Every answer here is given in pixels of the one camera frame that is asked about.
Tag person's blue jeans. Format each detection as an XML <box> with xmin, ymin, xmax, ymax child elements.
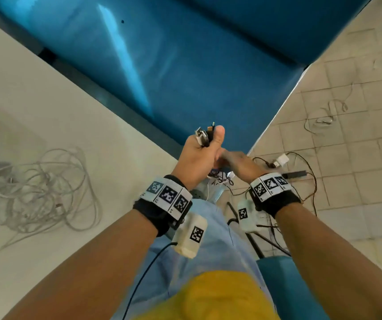
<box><xmin>111</xmin><ymin>181</ymin><xmax>278</xmax><ymax>320</ymax></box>

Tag tangled black floor cables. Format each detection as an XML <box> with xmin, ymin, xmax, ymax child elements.
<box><xmin>226</xmin><ymin>151</ymin><xmax>318</xmax><ymax>230</ymax></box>

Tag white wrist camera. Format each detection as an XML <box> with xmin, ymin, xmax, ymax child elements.
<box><xmin>172</xmin><ymin>212</ymin><xmax>208</xmax><ymax>260</ymax></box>
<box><xmin>237</xmin><ymin>198</ymin><xmax>268</xmax><ymax>234</ymax></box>

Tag white floor cable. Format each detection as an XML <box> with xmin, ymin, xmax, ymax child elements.
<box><xmin>304</xmin><ymin>82</ymin><xmax>354</xmax><ymax>134</ymax></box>

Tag white table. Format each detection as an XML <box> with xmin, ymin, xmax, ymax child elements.
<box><xmin>0</xmin><ymin>11</ymin><xmax>178</xmax><ymax>320</ymax></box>

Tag black camera cord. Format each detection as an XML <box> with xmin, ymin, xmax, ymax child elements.
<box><xmin>256</xmin><ymin>223</ymin><xmax>292</xmax><ymax>257</ymax></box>
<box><xmin>121</xmin><ymin>242</ymin><xmax>178</xmax><ymax>320</ymax></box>

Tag blue leather sofa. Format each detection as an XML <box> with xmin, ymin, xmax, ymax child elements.
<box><xmin>0</xmin><ymin>0</ymin><xmax>375</xmax><ymax>154</ymax></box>

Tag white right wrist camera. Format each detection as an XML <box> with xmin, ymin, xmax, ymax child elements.
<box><xmin>237</xmin><ymin>198</ymin><xmax>268</xmax><ymax>234</ymax></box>

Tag tangle of white cables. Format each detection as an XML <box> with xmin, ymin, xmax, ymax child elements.
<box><xmin>0</xmin><ymin>148</ymin><xmax>103</xmax><ymax>262</ymax></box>

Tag black marker-tagged right wristband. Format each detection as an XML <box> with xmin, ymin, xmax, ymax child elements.
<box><xmin>248</xmin><ymin>172</ymin><xmax>302</xmax><ymax>219</ymax></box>

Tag black marker-tagged wristband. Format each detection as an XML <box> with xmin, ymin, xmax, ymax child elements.
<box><xmin>133</xmin><ymin>175</ymin><xmax>193</xmax><ymax>238</ymax></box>
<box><xmin>248</xmin><ymin>172</ymin><xmax>302</xmax><ymax>219</ymax></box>

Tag person's right forearm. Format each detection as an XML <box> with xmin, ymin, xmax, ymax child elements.
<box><xmin>274</xmin><ymin>203</ymin><xmax>382</xmax><ymax>320</ymax></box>

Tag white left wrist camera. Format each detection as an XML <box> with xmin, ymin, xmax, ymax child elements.
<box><xmin>172</xmin><ymin>212</ymin><xmax>208</xmax><ymax>260</ymax></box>

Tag person's yellow shirt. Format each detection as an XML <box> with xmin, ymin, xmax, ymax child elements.
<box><xmin>134</xmin><ymin>270</ymin><xmax>280</xmax><ymax>320</ymax></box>

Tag black rectangular hub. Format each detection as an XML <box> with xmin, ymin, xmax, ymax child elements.
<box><xmin>283</xmin><ymin>170</ymin><xmax>308</xmax><ymax>180</ymax></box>

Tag black marker-tagged left wristband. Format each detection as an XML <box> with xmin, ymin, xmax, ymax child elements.
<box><xmin>133</xmin><ymin>175</ymin><xmax>193</xmax><ymax>238</ymax></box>

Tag black left camera cord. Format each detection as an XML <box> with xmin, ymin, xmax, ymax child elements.
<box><xmin>121</xmin><ymin>242</ymin><xmax>178</xmax><ymax>320</ymax></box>

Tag blue stool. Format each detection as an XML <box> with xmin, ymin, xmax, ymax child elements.
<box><xmin>256</xmin><ymin>256</ymin><xmax>332</xmax><ymax>320</ymax></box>

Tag black right camera cord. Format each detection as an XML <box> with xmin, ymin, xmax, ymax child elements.
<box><xmin>256</xmin><ymin>223</ymin><xmax>292</xmax><ymax>257</ymax></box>

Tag person's left forearm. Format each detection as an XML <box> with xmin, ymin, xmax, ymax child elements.
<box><xmin>2</xmin><ymin>209</ymin><xmax>160</xmax><ymax>320</ymax></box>

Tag person's right hand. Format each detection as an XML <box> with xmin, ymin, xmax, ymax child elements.
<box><xmin>217</xmin><ymin>150</ymin><xmax>271</xmax><ymax>184</ymax></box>

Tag person's left hand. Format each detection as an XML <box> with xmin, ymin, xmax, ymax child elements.
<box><xmin>172</xmin><ymin>125</ymin><xmax>227</xmax><ymax>192</ymax></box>

